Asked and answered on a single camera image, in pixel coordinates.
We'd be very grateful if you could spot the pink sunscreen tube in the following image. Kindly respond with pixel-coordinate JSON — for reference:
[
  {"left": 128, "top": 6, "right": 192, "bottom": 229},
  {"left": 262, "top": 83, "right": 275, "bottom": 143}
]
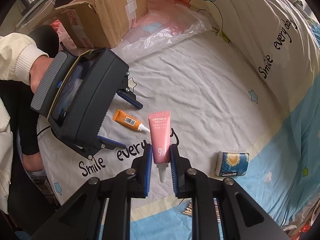
[{"left": 148, "top": 111, "right": 171, "bottom": 183}]

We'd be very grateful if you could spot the person's hand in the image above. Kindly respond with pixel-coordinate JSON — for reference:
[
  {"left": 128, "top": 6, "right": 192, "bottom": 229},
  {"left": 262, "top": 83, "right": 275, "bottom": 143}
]
[{"left": 30, "top": 55, "right": 53, "bottom": 94}]

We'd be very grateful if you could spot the orange cream tube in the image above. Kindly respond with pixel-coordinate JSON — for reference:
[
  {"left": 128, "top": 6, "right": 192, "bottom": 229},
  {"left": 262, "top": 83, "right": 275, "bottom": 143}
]
[{"left": 113, "top": 109, "right": 150, "bottom": 133}]

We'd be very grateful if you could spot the blue tissue pack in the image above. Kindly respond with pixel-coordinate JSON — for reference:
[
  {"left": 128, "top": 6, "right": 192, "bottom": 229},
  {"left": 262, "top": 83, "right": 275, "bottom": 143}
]
[{"left": 215, "top": 152, "right": 249, "bottom": 177}]

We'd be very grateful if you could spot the bag of cotton swabs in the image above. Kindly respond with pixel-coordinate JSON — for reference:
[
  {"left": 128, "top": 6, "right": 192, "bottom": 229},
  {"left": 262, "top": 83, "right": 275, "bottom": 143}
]
[{"left": 183, "top": 198, "right": 221, "bottom": 223}]

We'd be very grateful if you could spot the brown cardboard box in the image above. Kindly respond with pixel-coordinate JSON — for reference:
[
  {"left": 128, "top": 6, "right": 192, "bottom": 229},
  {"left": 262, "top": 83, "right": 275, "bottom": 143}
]
[{"left": 40, "top": 0, "right": 148, "bottom": 48}]

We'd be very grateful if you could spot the clear plastic bag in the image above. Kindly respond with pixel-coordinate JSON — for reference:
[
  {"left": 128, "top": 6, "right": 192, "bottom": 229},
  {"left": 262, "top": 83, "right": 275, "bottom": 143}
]
[{"left": 111, "top": 0, "right": 212, "bottom": 63}]

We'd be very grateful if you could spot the cartoon print bed sheet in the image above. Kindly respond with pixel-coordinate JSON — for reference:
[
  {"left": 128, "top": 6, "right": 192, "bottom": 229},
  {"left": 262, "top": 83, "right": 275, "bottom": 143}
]
[{"left": 38, "top": 0, "right": 319, "bottom": 236}]

